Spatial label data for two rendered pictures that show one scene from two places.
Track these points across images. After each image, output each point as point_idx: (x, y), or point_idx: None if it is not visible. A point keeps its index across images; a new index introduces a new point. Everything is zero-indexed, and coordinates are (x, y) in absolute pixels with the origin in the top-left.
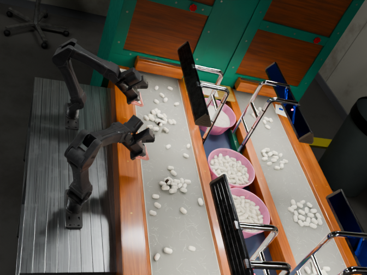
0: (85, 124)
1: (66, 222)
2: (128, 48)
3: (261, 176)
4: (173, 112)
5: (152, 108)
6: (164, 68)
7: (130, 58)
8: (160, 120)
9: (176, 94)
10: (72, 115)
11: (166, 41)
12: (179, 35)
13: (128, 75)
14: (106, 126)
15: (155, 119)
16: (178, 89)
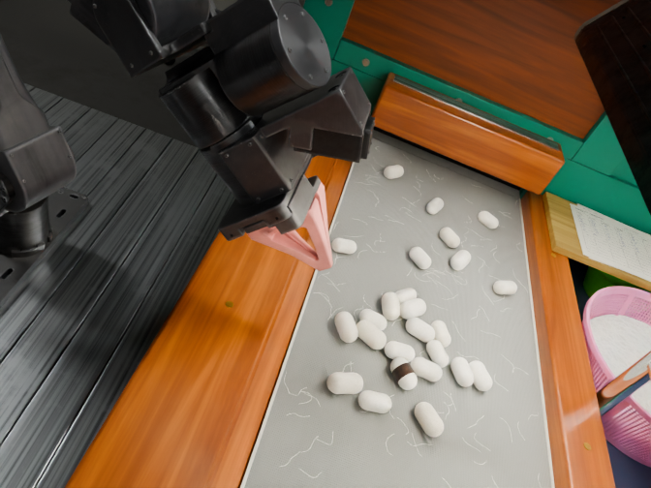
0: (56, 290)
1: None
2: (362, 41)
3: None
4: (486, 324)
5: (394, 286)
6: (481, 137)
7: (362, 79)
8: (412, 357)
9: (510, 246)
10: (0, 238)
11: (519, 28)
12: (579, 8)
13: (231, 28)
14: (154, 322)
15: (391, 347)
16: (518, 231)
